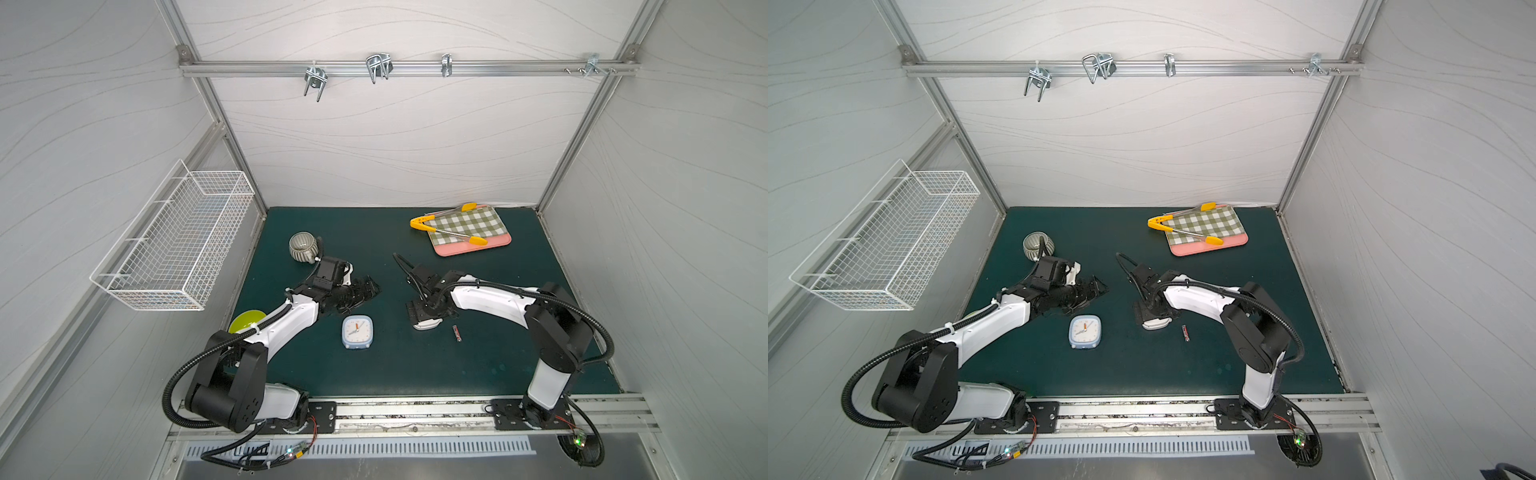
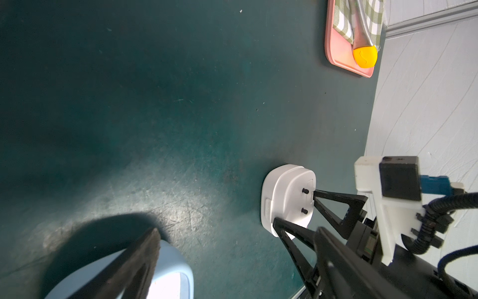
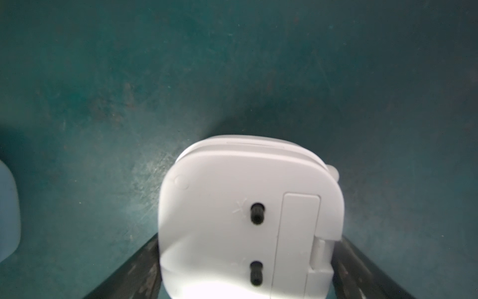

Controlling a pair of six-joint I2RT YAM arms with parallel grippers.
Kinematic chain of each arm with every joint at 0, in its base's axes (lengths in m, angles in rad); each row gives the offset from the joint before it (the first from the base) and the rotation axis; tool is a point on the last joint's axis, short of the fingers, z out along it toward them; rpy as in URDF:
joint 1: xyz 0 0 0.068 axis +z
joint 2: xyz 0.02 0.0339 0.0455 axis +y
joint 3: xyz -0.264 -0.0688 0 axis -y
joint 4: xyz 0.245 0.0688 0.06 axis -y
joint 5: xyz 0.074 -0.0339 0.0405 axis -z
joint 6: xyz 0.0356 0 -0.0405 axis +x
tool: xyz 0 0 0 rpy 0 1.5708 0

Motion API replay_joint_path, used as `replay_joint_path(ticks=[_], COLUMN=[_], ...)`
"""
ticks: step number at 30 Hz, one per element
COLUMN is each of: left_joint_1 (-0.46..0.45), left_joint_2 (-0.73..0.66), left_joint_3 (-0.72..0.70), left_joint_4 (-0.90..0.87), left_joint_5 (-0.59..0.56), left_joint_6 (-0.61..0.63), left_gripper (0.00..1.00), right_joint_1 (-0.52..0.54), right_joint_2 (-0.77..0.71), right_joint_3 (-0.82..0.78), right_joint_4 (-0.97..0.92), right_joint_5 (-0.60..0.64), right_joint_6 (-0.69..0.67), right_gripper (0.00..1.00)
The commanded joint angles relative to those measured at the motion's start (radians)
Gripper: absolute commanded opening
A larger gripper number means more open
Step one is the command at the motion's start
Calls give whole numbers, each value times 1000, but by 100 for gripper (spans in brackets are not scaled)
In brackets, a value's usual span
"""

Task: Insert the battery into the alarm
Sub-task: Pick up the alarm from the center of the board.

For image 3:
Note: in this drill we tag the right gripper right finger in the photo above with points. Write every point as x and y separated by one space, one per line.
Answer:
357 277

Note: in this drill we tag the blue alarm clock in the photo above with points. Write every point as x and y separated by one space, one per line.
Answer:
10 213

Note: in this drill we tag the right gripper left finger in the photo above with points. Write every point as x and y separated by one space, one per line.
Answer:
138 278

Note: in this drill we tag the white alarm clock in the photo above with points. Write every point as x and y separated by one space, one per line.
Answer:
243 217

